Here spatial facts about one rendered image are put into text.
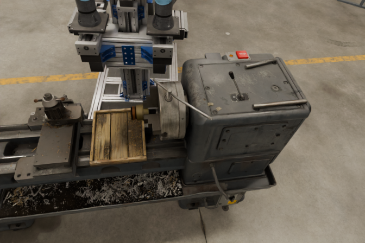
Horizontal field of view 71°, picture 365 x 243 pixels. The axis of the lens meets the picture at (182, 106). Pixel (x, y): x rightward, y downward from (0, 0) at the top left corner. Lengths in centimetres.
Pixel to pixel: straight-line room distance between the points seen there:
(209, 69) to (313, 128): 195
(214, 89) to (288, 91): 38
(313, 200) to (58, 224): 213
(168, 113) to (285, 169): 168
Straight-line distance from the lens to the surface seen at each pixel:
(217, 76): 135
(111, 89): 272
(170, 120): 124
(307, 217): 257
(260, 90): 135
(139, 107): 135
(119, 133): 155
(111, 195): 171
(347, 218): 276
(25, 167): 156
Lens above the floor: 216
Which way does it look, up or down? 50 degrees down
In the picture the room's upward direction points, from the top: 7 degrees clockwise
